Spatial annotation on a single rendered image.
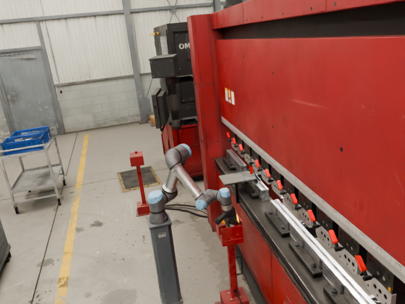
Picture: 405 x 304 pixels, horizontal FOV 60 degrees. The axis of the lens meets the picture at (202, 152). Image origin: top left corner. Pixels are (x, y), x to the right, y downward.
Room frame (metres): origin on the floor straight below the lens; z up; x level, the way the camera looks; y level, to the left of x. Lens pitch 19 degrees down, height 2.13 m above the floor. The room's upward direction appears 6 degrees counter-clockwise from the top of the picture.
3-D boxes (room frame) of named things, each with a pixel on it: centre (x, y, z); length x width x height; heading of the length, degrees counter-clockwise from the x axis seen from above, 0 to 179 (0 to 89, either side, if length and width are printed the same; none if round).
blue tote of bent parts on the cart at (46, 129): (5.14, 2.55, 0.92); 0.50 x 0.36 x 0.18; 104
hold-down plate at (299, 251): (1.63, -0.51, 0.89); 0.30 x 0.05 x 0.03; 9
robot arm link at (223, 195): (2.22, -0.12, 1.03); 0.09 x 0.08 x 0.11; 53
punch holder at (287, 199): (1.87, -0.53, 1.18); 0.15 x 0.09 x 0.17; 9
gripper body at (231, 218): (2.22, -0.15, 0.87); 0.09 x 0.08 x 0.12; 99
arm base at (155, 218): (2.45, 0.40, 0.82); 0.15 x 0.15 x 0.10
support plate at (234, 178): (2.61, -0.26, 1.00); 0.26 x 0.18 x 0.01; 99
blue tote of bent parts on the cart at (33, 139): (4.73, 2.47, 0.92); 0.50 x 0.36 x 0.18; 104
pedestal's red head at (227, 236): (2.27, -0.14, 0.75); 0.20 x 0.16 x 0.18; 9
